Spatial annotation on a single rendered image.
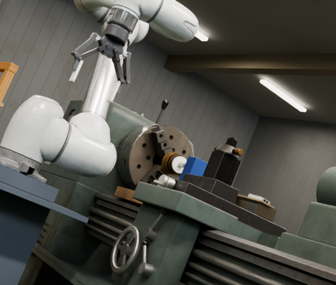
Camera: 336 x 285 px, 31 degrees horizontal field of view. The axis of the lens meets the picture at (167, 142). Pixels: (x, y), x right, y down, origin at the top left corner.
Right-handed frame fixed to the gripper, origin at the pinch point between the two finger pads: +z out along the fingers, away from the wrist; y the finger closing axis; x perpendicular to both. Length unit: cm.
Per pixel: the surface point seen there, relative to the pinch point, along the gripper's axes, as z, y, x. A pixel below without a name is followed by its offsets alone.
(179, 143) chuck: -7, -66, -53
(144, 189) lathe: 21.0, -29.8, 0.0
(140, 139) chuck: -1, -48, -54
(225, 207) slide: 16, -53, 13
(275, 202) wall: -113, -699, -729
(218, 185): 11, -48, 11
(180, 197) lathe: 20.4, -29.2, 23.1
